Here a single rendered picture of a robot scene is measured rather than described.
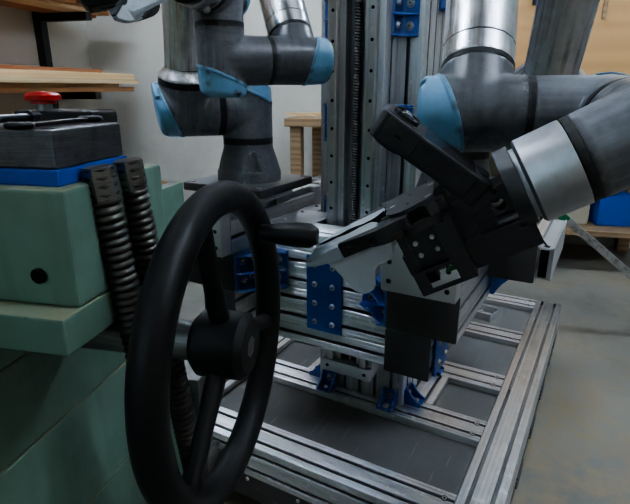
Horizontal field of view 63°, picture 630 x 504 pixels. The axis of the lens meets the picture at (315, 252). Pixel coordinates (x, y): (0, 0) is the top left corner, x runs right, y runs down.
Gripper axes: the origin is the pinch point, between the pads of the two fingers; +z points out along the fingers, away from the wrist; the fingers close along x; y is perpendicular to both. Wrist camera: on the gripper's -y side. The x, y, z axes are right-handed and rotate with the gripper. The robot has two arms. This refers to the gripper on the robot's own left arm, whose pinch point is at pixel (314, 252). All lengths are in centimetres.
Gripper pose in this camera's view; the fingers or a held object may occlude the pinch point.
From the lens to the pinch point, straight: 51.3
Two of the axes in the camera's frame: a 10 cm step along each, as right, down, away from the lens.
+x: 2.5, -3.5, 9.0
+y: 4.8, 8.5, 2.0
